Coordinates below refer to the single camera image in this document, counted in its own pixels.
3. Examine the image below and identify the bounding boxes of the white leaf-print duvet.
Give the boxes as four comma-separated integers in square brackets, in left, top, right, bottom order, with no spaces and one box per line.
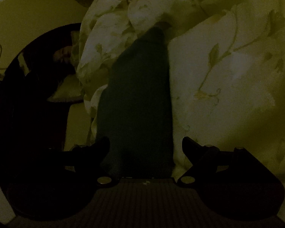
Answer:
[75,0,285,183]

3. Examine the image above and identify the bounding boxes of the black small garment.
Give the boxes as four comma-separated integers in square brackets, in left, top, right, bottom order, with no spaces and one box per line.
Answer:
[96,27,175,178]

